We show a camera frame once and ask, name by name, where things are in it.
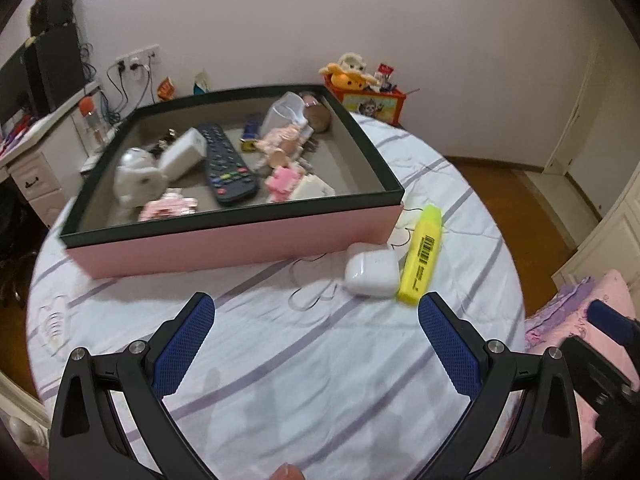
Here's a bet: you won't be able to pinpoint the white astronaut figure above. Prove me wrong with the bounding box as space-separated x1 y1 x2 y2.
112 147 169 209

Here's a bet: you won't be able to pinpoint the pink box with black rim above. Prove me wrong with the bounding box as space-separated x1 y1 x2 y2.
59 84 406 279

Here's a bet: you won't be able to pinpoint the black power cables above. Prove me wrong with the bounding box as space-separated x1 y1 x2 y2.
97 60 156 128

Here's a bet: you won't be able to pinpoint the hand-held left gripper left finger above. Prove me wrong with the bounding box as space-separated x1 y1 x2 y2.
48 292 221 480

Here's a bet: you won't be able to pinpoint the pink and white doll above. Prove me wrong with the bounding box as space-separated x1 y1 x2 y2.
255 124 314 168

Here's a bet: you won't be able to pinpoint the white door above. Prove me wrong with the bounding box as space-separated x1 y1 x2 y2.
542 35 640 177

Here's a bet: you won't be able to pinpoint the black remote control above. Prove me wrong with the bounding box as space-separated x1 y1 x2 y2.
195 124 260 207

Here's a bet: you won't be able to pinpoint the yellow and white plush toy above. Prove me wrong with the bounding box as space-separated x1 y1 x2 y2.
319 52 372 91

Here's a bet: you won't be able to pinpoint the black computer tower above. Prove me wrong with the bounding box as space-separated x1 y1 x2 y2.
22 22 89 119

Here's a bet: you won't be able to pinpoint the pink block figure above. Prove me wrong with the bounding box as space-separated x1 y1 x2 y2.
265 165 306 204

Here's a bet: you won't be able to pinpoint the striped white tablecloth table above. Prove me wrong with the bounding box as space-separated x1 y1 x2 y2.
25 110 527 480

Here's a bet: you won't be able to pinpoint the white power adapter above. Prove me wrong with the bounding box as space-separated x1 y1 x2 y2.
157 127 208 181

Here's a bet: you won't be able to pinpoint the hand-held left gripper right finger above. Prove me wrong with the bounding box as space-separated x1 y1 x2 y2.
412 292 583 480

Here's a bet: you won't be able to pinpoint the small dark blue item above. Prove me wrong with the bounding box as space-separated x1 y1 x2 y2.
240 115 264 153

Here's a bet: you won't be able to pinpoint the white wall socket strip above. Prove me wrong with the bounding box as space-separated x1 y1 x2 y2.
115 45 162 72

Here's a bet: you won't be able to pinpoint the white bed frame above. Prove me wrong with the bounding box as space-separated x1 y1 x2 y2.
0 372 51 463

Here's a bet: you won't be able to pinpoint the cream block toy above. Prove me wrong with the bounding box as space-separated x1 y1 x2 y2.
290 175 336 201

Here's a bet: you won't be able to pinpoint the yellow highlighter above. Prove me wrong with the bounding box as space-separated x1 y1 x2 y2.
396 205 443 306

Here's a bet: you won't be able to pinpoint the cream white cabinet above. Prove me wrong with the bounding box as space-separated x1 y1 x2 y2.
551 172 640 292

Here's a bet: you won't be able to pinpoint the blue and white snack bag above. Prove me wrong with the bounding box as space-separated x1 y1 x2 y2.
192 67 214 95

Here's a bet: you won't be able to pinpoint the pink blanket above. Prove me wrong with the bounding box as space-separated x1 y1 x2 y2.
524 269 640 466

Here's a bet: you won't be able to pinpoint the red toy box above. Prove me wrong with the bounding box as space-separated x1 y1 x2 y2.
322 72 406 127

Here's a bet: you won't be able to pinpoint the clear bottle with orange cap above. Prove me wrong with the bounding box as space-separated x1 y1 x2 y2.
77 95 108 154

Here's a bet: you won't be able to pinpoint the rose gold metal cup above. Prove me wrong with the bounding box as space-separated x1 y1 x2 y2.
299 91 332 133

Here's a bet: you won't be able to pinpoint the black computer monitor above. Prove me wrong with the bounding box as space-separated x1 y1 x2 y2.
0 42 32 136

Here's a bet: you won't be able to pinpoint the white desk with drawers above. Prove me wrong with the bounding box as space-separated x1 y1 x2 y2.
0 80 103 231

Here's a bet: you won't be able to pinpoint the black speaker box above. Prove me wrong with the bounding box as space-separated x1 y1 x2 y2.
29 0 74 37

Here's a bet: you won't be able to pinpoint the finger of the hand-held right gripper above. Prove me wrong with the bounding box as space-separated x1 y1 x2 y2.
587 300 640 347

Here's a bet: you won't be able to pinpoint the white plastic cup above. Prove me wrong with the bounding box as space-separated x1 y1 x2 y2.
261 91 307 131

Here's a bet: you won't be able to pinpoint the white earbud case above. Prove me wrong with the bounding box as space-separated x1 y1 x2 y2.
344 242 400 297

